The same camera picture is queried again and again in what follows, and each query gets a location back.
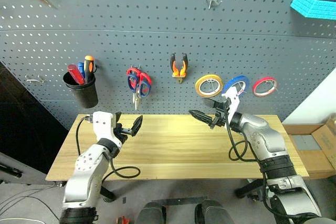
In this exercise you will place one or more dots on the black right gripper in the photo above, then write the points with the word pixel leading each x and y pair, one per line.
pixel 221 116

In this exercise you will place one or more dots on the silver short peg hook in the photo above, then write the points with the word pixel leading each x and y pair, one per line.
pixel 212 0

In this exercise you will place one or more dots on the silver double-prong peg hook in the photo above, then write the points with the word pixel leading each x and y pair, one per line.
pixel 274 83
pixel 242 87
pixel 211 86

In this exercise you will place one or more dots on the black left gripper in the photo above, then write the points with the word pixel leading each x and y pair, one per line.
pixel 120 132

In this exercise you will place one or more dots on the black pegboard cup holder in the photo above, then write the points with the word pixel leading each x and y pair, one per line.
pixel 85 95

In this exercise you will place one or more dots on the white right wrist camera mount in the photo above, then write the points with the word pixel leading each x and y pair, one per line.
pixel 232 100

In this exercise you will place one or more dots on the grey pegboard wall panel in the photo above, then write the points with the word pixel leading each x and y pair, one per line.
pixel 162 37

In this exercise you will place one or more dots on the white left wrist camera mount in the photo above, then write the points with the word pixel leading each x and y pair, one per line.
pixel 103 125

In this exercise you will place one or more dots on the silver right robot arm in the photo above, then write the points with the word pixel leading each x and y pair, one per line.
pixel 265 134

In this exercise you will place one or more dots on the orange and black pliers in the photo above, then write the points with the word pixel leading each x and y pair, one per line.
pixel 175 70

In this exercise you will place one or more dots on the silver scissors peg hook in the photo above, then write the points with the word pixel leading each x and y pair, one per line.
pixel 135 66

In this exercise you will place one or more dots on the yellow tape roll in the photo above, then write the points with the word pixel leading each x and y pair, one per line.
pixel 198 83

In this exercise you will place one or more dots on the black side cabinet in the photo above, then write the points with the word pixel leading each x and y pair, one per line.
pixel 23 124

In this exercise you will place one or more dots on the red tape roll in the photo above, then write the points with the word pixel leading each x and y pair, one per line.
pixel 256 85

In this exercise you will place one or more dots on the black metal bar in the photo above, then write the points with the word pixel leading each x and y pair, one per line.
pixel 178 201

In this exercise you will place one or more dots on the blue tape roll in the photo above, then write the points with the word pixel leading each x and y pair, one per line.
pixel 233 81

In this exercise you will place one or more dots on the cyan plastic storage bin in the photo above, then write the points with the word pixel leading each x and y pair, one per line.
pixel 308 7

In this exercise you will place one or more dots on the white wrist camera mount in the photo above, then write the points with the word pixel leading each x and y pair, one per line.
pixel 103 125
pixel 232 100

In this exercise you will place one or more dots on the brown cardboard box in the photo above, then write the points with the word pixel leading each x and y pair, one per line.
pixel 324 155

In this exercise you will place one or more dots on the dark rounded shape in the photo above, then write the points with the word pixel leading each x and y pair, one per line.
pixel 151 213
pixel 214 212

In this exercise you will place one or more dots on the small red floor object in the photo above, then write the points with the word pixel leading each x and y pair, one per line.
pixel 123 220

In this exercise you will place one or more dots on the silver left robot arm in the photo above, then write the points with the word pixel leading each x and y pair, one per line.
pixel 84 174

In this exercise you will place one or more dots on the orange and black screwdriver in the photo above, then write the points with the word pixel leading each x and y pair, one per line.
pixel 89 68

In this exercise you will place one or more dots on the black table leg base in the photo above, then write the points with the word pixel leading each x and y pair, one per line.
pixel 108 194
pixel 248 190

